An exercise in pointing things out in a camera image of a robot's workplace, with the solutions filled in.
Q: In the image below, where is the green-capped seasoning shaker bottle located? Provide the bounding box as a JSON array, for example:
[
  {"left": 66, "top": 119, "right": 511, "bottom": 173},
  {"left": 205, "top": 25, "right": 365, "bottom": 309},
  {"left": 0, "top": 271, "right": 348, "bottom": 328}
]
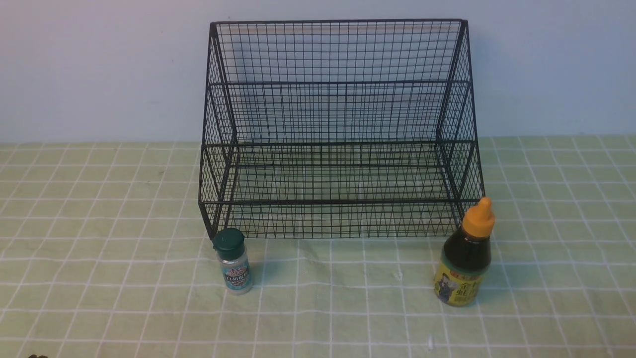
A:
[{"left": 211, "top": 227, "right": 253, "bottom": 295}]

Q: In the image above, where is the yellow-capped dark sauce bottle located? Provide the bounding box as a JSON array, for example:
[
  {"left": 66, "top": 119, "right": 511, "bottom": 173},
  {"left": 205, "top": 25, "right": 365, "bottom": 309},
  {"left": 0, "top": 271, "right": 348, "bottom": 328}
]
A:
[{"left": 434, "top": 196, "right": 496, "bottom": 307}]

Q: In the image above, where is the green checkered tablecloth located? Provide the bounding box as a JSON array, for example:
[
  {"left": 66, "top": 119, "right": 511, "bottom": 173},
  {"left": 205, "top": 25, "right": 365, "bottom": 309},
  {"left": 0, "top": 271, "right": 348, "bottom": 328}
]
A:
[{"left": 0, "top": 136, "right": 636, "bottom": 358}]

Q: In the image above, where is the black wire mesh shelf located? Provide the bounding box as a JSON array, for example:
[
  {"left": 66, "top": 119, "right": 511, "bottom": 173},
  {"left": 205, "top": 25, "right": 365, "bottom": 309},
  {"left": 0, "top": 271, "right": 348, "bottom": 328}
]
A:
[{"left": 198, "top": 18, "right": 485, "bottom": 239}]

